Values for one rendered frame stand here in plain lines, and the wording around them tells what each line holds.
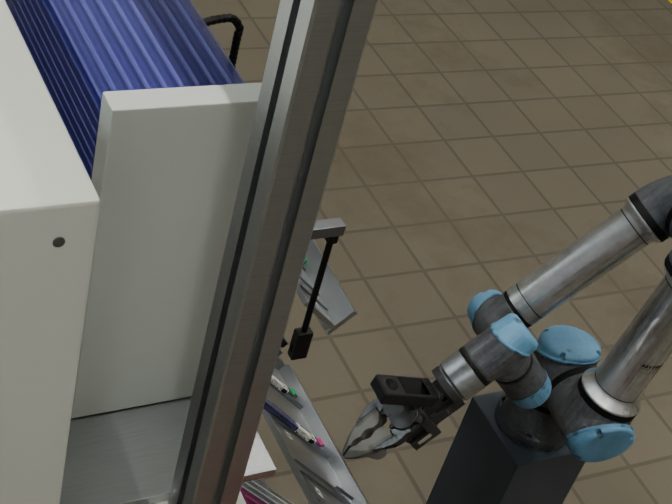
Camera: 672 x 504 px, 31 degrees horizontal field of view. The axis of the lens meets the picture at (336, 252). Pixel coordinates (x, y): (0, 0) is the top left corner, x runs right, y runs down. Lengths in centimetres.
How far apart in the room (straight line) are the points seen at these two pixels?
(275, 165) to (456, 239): 300
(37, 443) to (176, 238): 19
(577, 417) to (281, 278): 143
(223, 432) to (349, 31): 34
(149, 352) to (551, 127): 350
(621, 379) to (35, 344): 145
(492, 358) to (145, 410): 98
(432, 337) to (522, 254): 54
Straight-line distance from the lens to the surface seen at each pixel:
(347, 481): 196
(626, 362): 212
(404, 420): 198
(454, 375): 197
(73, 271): 79
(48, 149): 79
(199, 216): 95
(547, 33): 506
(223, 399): 87
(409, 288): 349
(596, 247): 209
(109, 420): 107
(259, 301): 81
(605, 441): 219
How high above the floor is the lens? 219
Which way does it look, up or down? 38 degrees down
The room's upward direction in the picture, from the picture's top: 17 degrees clockwise
